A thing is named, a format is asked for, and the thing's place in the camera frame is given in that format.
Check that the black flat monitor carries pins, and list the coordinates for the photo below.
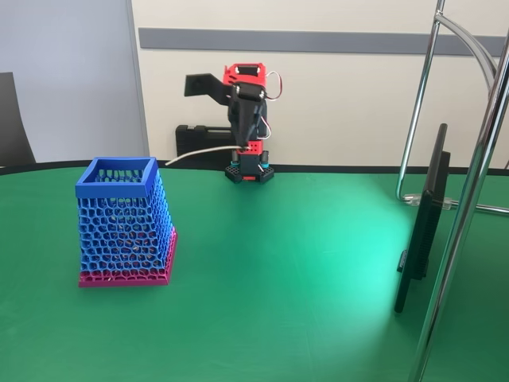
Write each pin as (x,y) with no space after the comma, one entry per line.
(427,223)

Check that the red gripper with motor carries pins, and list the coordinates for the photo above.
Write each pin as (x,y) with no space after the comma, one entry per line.
(243,113)

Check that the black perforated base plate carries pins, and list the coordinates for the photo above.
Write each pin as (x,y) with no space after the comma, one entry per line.
(232,174)

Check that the chrome tube frame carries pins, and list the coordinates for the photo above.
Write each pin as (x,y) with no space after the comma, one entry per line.
(421,79)

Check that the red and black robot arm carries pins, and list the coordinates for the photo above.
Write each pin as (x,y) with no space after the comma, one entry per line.
(250,164)

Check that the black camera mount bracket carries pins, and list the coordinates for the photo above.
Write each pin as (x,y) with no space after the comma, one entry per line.
(200,85)

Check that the black chair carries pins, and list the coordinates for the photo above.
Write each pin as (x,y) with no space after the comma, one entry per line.
(14,127)

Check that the grey wall rail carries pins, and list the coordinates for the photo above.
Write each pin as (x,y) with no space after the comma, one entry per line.
(318,41)

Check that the thick chrome pole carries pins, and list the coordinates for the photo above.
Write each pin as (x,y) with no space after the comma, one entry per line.
(465,223)

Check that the black plastic tool case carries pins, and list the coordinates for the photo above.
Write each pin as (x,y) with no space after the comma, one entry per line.
(199,139)

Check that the clear plastic foot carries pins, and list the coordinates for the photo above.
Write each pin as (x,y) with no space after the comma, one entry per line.
(412,199)

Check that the black clamp with cyan collar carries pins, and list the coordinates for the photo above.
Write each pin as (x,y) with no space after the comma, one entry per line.
(265,163)
(235,163)

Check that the blue and pink mesh basket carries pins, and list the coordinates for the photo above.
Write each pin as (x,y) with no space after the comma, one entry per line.
(119,223)

